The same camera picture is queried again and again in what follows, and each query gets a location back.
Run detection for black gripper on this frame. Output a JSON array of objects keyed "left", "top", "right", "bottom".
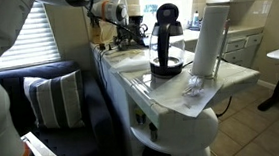
[{"left": 113, "top": 19, "right": 136, "bottom": 52}]

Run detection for black coffee maker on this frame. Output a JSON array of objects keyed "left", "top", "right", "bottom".
[{"left": 128, "top": 14, "right": 151, "bottom": 49}]

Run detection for glass and black electric kettle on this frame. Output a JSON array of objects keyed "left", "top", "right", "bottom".
[{"left": 144, "top": 1, "right": 190, "bottom": 81}]

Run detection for white paper sheet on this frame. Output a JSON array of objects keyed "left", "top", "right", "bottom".
[{"left": 146, "top": 64, "right": 228, "bottom": 122}]

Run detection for yellow shelf item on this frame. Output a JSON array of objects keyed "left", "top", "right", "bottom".
[{"left": 133, "top": 106, "right": 148, "bottom": 126}]

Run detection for blue bottle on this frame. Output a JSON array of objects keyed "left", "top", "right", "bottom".
[{"left": 189, "top": 10, "right": 202, "bottom": 30}]

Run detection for clear crumpled plastic wrap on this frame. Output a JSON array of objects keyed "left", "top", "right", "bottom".
[{"left": 179, "top": 74, "right": 206, "bottom": 99}]

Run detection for white window blinds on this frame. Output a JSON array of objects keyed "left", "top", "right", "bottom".
[{"left": 0, "top": 0, "right": 63, "bottom": 72}]

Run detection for white paper towel roll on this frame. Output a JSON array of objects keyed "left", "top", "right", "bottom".
[{"left": 185, "top": 4, "right": 237, "bottom": 79}]

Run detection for striped grey white pillow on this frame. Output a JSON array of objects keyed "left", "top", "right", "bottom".
[{"left": 22, "top": 68, "right": 88, "bottom": 133}]

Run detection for navy blue sofa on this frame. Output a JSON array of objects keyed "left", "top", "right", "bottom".
[{"left": 0, "top": 55, "right": 129, "bottom": 156}]

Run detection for small dark bottle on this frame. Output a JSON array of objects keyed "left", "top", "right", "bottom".
[{"left": 148, "top": 121, "right": 159, "bottom": 142}]

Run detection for metal paper towel holder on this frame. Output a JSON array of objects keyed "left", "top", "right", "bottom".
[{"left": 184, "top": 18, "right": 237, "bottom": 84}]

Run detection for white tiled counter with shelves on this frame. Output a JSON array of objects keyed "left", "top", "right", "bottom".
[{"left": 89, "top": 28, "right": 268, "bottom": 156}]

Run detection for white kitchen drawer cabinet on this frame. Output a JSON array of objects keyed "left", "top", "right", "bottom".
[{"left": 182, "top": 22, "right": 269, "bottom": 74}]

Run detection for black power cable on floor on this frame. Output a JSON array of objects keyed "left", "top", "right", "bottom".
[{"left": 213, "top": 95, "right": 235, "bottom": 119}]

